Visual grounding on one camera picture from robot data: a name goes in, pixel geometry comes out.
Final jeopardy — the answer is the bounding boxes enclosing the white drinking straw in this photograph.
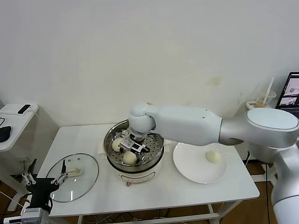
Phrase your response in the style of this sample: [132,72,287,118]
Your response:
[263,77,274,105]

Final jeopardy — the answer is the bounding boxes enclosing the glass lid with cream handle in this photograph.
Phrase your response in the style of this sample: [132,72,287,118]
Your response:
[45,153,100,203]

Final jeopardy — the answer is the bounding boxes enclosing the white side table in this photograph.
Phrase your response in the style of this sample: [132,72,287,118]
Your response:
[0,104,40,212]
[242,101,285,187]

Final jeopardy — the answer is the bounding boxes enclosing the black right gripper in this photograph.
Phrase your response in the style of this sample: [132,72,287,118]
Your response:
[118,133,150,163]

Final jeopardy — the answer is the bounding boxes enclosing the white steamed baozi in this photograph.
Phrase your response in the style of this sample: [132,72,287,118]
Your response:
[112,139,124,152]
[205,150,222,164]
[123,151,138,165]

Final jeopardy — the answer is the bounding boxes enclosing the open laptop computer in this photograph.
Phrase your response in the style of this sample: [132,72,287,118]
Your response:
[275,71,299,115]

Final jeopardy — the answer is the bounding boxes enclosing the black computer mouse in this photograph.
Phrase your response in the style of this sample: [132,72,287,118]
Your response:
[0,126,12,143]

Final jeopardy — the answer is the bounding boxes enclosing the stainless steel steamer basket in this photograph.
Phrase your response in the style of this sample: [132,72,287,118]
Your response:
[104,119,165,171]

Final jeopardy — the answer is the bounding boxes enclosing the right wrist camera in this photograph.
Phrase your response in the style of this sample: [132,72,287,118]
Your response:
[120,137,143,153]

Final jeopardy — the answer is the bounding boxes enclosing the floor cable bundle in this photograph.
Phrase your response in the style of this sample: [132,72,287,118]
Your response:
[92,209,171,224]

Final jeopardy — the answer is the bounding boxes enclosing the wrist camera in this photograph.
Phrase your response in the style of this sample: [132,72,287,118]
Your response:
[3,207,44,224]
[120,137,143,153]

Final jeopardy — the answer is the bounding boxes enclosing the white round plate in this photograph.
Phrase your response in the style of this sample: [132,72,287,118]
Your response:
[173,141,228,185]

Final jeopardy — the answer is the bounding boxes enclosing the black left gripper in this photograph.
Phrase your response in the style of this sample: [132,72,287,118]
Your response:
[22,158,70,207]

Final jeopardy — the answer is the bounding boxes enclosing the clear plastic drink cup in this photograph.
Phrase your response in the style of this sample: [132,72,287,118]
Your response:
[253,91,277,108]

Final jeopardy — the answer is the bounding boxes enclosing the steel steamer pot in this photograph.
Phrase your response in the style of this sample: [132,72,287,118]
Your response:
[97,137,172,187]

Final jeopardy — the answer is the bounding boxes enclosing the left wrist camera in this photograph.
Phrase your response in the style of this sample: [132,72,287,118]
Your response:
[3,207,44,224]

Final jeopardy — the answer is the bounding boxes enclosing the white table leg frame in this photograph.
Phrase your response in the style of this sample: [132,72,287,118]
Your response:
[77,203,238,224]

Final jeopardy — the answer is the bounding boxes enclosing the thin white cable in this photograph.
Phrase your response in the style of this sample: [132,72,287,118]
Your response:
[30,109,57,140]

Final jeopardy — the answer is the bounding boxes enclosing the black and white power cable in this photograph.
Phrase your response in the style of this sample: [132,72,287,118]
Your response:
[245,151,271,224]

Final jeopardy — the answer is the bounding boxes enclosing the black and white phone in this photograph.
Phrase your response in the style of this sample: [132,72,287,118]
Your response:
[18,105,33,115]

